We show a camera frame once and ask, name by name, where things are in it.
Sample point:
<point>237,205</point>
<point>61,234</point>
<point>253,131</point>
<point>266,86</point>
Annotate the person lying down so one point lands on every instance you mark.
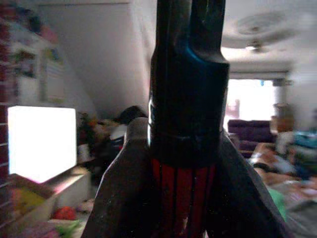
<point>267,158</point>

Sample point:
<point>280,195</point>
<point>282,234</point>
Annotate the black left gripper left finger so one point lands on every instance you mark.
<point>123,193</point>

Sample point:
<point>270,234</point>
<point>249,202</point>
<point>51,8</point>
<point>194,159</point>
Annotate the white ceiling fan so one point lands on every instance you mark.
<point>257,29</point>

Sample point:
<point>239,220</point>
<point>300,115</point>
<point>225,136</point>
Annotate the red toy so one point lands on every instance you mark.
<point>65,213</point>

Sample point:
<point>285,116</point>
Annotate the glowing television screen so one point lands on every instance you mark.
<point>42,143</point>

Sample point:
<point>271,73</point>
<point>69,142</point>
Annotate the white television cabinet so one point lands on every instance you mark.
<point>71,188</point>

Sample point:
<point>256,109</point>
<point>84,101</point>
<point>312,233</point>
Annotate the dark purple sofa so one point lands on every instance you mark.
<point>250,131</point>

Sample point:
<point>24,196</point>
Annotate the bright glass window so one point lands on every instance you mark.
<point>250,96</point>

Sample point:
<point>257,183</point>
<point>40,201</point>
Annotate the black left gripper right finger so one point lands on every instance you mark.
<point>242,198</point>

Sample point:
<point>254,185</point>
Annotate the white shelf with toys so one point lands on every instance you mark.
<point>32,62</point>

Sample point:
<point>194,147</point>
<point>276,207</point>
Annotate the red brick pillar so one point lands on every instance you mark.
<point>3,138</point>

